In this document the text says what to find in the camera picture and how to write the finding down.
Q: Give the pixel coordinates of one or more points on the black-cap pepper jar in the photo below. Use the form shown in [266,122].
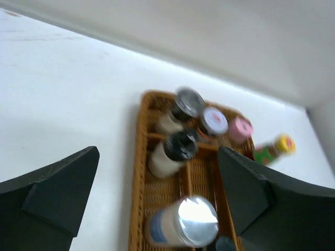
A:
[224,243]

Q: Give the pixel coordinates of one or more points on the white-lid sauce jar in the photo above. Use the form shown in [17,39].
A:
[213,123]

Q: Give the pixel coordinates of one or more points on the black-top salt grinder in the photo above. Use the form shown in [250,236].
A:
[188,104]

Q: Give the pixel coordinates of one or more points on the brown wicker divided basket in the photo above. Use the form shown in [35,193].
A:
[198,177]

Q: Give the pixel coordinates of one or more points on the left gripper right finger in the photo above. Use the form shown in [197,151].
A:
[273,211]

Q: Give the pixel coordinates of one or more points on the silver-lid jar white beads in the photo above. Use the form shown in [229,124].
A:
[189,222]

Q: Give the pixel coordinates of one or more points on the pink-cap spice shaker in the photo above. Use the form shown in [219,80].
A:
[239,130]

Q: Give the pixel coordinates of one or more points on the green-label chili sauce bottle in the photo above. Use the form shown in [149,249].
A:
[268,153]

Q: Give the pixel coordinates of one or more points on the small black round bottle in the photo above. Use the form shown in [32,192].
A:
[172,153]

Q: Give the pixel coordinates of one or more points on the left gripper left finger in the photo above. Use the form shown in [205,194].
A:
[43,209]

